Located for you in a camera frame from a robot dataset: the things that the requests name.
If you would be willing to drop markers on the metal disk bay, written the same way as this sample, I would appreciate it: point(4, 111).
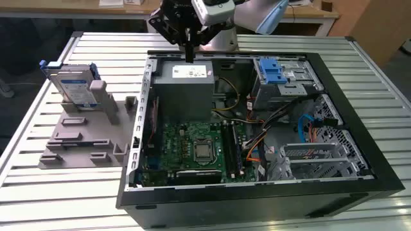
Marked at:
point(318, 160)

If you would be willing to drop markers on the small brown box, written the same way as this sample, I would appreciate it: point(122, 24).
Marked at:
point(327, 6)

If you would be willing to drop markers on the metal optical drive cage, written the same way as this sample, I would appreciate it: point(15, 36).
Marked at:
point(288, 90)

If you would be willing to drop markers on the grey power supply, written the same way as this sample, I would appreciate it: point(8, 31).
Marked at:
point(183, 101)

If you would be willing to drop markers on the blue drive latch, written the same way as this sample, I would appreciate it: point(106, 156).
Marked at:
point(271, 72)

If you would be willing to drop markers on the grey parts rack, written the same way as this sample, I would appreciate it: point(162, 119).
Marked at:
point(92, 134)

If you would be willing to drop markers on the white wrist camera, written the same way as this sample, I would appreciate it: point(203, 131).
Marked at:
point(211, 12)

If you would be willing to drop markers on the silver CPU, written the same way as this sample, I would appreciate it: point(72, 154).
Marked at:
point(204, 151)

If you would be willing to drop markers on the white box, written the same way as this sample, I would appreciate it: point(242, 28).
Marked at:
point(111, 3)

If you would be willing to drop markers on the hard disk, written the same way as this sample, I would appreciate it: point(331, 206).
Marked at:
point(75, 89)

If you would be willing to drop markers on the wooden cabinet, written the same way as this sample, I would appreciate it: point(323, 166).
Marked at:
point(379, 24)

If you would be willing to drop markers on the black PC case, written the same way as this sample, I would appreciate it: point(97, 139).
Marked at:
point(224, 211)

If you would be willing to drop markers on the black RAM slot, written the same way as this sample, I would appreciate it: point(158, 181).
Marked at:
point(228, 149)

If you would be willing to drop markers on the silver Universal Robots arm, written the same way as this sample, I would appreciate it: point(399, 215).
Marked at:
point(224, 38)

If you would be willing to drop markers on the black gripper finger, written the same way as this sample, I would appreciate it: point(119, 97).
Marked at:
point(163, 26)
point(211, 33)

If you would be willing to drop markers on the dark RAM stick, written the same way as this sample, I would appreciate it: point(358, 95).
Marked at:
point(76, 144)

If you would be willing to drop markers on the grey desk foot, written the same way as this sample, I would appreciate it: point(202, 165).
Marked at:
point(5, 90)

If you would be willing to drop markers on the wooden desk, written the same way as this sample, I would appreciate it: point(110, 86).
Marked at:
point(96, 10)

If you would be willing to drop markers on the black CPU socket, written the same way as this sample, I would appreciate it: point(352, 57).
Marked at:
point(202, 140)

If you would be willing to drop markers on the black graphics card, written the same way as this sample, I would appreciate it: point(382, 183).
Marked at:
point(195, 176)

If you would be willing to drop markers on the green motherboard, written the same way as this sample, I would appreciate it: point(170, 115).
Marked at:
point(179, 149)

